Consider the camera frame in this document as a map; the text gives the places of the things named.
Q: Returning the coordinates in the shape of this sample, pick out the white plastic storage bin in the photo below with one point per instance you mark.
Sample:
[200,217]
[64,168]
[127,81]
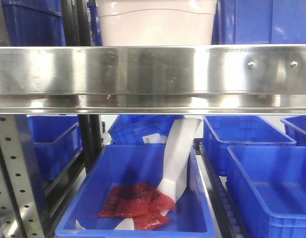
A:
[156,22]

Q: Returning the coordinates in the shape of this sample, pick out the blue bin back centre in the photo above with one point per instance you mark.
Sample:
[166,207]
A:
[141,129]

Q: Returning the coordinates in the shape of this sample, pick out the blue bin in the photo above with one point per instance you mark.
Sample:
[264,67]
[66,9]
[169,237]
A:
[260,22]
[295,127]
[221,131]
[268,187]
[56,139]
[141,129]
[34,22]
[130,165]

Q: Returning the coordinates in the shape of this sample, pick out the blue bin front centre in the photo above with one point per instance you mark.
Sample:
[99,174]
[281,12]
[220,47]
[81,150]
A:
[130,165]

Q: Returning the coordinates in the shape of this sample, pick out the blue bin back right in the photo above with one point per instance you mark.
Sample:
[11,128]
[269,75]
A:
[221,131]

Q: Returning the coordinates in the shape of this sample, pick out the stainless steel shelf beam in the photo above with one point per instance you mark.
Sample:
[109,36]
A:
[191,80]

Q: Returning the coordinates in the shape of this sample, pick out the blue bin lower left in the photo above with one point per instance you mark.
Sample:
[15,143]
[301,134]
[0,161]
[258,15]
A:
[56,139]

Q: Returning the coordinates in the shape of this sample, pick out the blue bin upper right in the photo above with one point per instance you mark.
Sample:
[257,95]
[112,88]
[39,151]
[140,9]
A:
[260,22]

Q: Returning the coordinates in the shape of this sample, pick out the blue bin front right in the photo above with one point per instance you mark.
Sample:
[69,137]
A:
[268,187]

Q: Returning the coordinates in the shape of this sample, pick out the blue bin far right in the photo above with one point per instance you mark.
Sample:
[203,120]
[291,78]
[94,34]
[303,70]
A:
[295,127]

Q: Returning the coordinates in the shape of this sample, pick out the perforated steel shelf upright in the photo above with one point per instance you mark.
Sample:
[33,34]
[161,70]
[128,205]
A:
[19,158]

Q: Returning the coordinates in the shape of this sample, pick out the blue bin upper left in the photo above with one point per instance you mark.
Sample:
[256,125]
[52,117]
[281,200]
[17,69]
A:
[34,22]

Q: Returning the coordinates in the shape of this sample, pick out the white paper sheet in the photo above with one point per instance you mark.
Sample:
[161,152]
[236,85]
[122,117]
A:
[176,154]

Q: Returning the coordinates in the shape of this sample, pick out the red bubble wrap bags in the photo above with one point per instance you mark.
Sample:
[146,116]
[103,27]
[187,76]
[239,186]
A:
[142,203]

